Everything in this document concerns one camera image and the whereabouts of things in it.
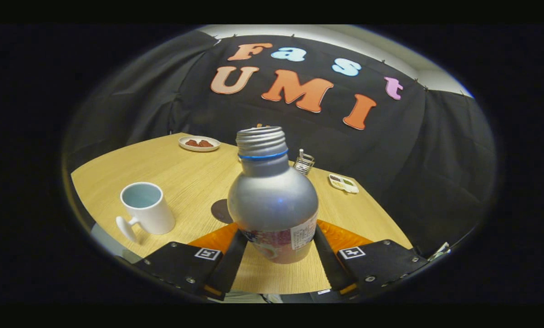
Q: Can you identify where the black backdrop cloth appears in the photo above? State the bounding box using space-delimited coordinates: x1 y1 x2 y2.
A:
62 30 498 258

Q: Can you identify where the white divided condiment dish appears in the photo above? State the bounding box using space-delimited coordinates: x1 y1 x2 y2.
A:
329 174 360 194

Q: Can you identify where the silver juice bottle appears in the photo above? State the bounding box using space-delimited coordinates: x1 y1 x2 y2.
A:
227 126 319 265

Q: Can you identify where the metal wire holder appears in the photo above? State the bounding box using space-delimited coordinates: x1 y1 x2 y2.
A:
294 149 315 175

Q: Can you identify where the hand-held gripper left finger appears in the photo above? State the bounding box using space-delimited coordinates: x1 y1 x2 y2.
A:
133 222 249 300

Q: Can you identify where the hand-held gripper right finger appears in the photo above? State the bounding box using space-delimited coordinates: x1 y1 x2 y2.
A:
314 220 432 299

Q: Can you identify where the white plate with red food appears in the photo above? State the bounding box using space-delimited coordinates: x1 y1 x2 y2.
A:
178 136 221 152

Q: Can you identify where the white cup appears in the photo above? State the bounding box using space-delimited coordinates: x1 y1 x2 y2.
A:
116 182 176 243

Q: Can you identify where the dark brown round coaster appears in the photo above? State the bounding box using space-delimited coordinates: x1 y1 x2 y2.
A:
210 199 234 225

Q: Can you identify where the wooden table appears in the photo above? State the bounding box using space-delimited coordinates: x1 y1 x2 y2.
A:
70 133 413 294

